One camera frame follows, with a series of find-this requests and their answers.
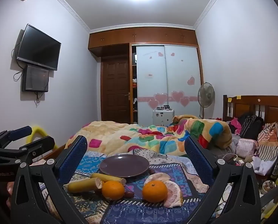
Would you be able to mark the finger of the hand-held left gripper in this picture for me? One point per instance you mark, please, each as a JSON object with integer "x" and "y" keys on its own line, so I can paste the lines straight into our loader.
{"x": 42, "y": 142}
{"x": 20, "y": 132}

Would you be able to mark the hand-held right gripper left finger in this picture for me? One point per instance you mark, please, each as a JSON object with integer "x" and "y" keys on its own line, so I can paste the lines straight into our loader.
{"x": 71, "y": 159}

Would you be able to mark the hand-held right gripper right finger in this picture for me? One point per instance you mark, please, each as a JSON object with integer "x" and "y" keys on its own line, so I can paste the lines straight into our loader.
{"x": 199, "y": 159}

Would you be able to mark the small pale sweet potato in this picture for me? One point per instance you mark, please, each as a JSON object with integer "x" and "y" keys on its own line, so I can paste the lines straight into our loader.
{"x": 175, "y": 194}

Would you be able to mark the peeled pomelo segment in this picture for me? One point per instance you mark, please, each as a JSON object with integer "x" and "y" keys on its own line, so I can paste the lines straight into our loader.
{"x": 157, "y": 176}

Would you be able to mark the large orange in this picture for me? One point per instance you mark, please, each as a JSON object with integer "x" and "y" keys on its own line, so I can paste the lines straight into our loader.
{"x": 154, "y": 191}
{"x": 113, "y": 190}

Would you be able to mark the purple round plate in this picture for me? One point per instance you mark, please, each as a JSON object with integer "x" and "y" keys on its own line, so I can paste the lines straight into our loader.
{"x": 124, "y": 166}

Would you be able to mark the red jujube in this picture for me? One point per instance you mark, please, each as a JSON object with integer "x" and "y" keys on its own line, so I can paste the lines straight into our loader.
{"x": 129, "y": 194}
{"x": 152, "y": 171}

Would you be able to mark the yellow foam tube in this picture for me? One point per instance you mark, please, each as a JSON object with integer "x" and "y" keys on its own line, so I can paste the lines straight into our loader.
{"x": 39, "y": 132}

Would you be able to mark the pink quilted bag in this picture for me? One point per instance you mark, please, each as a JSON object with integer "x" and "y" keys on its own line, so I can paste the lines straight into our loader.
{"x": 246, "y": 148}

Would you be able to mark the pink cloth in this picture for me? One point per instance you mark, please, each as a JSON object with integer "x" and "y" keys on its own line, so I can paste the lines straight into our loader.
{"x": 235, "y": 124}

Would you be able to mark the white metal case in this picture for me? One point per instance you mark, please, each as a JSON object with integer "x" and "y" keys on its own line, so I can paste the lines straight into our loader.
{"x": 163, "y": 118}

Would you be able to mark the colourful checked blanket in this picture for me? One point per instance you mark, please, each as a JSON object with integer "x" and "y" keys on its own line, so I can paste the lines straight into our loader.
{"x": 120, "y": 130}

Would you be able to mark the black backpack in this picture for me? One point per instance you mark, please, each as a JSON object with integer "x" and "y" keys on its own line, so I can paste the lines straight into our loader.
{"x": 252, "y": 127}

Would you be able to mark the standing electric fan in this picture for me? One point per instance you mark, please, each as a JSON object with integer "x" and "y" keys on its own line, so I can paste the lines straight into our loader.
{"x": 206, "y": 95}

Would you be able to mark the striped cloth bag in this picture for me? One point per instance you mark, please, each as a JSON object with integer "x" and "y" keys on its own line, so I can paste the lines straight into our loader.
{"x": 268, "y": 137}

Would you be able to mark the blue patterned patchwork bedsheet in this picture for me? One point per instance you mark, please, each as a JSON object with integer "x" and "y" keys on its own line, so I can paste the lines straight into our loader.
{"x": 134, "y": 206}

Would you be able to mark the brown wooden door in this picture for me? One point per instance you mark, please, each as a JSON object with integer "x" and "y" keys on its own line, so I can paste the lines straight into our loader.
{"x": 114, "y": 91}

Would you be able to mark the wooden bed headboard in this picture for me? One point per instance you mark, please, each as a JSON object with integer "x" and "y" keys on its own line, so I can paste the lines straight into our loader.
{"x": 269, "y": 107}

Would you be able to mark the wooden wardrobe with sliding doors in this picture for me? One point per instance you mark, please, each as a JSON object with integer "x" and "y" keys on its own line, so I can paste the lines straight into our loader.
{"x": 166, "y": 74}

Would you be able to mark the small wall-mounted monitor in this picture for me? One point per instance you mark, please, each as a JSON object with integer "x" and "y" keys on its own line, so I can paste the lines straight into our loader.
{"x": 35, "y": 78}

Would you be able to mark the wall-mounted black television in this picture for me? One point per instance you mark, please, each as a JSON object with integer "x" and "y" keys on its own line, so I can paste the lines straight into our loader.
{"x": 39, "y": 46}

